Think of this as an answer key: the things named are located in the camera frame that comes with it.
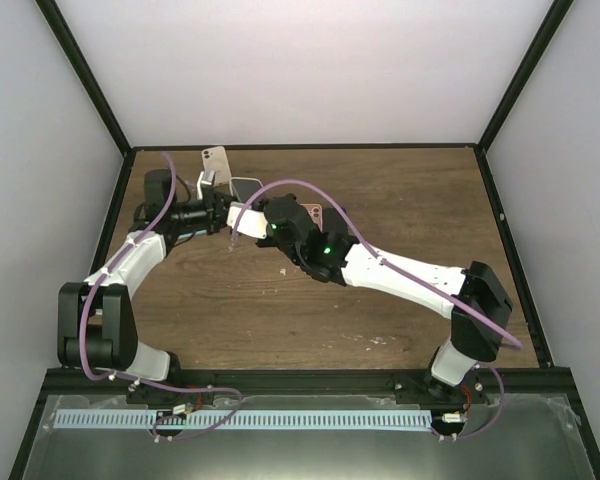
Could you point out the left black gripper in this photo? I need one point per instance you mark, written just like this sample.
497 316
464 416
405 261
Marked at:
217 216

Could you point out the beige phone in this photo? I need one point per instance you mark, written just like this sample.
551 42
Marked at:
242 188
215 159

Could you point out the pink phone case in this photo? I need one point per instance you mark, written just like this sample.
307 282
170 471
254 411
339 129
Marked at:
316 213

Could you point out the black screen phone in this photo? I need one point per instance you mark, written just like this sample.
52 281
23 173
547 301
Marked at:
333 223

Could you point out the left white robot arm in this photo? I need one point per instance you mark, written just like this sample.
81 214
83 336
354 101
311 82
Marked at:
96 325

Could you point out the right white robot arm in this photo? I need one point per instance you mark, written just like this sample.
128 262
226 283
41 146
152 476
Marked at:
473 299

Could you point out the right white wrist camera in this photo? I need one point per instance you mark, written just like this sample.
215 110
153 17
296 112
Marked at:
252 223

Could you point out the black front rail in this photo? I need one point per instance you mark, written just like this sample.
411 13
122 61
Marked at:
407 386

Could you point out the black frame post left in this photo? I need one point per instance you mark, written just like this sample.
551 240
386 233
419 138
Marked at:
72 51

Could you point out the black frame post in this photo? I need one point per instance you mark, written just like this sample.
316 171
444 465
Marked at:
540 42
72 51

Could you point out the black frame post right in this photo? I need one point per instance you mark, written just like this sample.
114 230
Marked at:
540 42

